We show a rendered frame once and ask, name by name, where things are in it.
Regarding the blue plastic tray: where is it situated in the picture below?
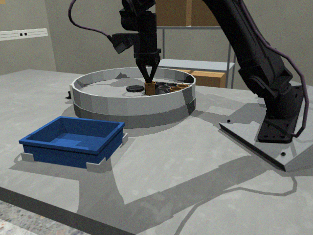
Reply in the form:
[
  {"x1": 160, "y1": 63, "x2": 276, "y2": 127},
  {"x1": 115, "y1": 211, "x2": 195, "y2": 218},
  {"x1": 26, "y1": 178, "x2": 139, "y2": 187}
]
[{"x1": 19, "y1": 116, "x2": 124, "y2": 169}]

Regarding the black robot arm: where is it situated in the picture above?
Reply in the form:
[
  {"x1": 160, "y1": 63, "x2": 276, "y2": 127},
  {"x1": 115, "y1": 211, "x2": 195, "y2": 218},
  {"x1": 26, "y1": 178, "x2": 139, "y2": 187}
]
[{"x1": 112, "y1": 0, "x2": 304, "y2": 144}]

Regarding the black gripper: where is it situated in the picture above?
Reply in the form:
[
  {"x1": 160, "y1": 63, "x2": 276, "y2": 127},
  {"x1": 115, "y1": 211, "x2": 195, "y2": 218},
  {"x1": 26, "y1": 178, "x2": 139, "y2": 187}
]
[{"x1": 134, "y1": 32, "x2": 161, "y2": 83}]

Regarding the bronze bushing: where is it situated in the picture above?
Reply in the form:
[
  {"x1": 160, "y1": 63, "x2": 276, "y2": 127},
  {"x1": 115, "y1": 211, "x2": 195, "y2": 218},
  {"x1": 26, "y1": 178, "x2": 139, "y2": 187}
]
[
  {"x1": 145, "y1": 81, "x2": 156, "y2": 95},
  {"x1": 170, "y1": 87, "x2": 182, "y2": 93},
  {"x1": 177, "y1": 84, "x2": 189, "y2": 89}
]

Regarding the grey metal bushing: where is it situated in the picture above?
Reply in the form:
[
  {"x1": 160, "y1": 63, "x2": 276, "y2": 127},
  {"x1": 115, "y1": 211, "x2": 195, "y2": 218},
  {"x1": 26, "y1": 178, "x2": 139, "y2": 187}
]
[
  {"x1": 158, "y1": 86, "x2": 171, "y2": 95},
  {"x1": 155, "y1": 82, "x2": 167, "y2": 95},
  {"x1": 166, "y1": 83, "x2": 177, "y2": 88}
]

